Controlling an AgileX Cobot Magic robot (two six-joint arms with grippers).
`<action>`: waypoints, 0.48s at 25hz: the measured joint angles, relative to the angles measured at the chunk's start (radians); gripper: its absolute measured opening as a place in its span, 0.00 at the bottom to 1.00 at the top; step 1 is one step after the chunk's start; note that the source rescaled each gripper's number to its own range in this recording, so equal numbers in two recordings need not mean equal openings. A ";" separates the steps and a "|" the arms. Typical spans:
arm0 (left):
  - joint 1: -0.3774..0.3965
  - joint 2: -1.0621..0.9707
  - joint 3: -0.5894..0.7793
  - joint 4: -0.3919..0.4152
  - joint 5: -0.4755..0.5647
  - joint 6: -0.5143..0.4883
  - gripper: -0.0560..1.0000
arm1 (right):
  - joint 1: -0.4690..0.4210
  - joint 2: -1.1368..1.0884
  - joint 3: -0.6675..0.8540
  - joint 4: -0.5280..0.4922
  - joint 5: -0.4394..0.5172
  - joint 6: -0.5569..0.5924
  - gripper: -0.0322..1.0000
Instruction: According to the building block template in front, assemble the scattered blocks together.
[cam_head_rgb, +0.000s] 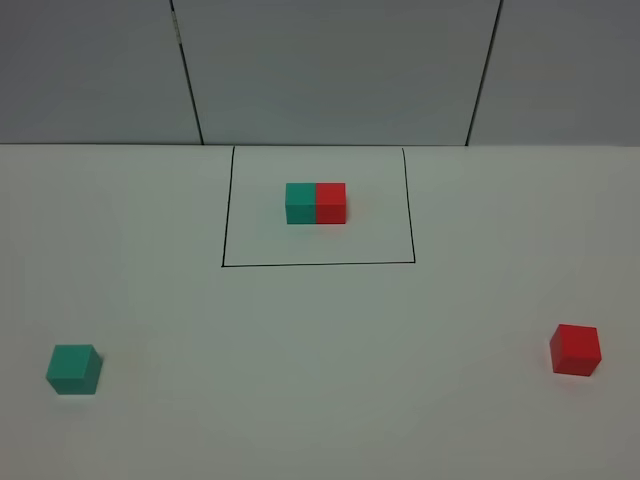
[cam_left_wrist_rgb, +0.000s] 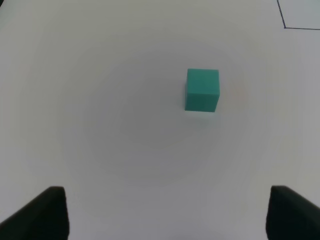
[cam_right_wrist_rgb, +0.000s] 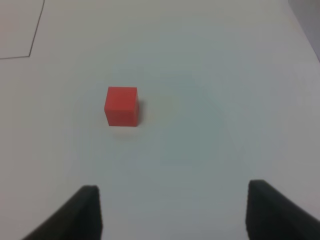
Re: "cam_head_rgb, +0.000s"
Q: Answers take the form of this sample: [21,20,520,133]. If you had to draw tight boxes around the green template cube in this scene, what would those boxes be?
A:
[285,183,316,225]

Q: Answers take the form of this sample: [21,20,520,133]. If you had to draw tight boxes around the red template cube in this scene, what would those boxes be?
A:
[316,183,347,224]

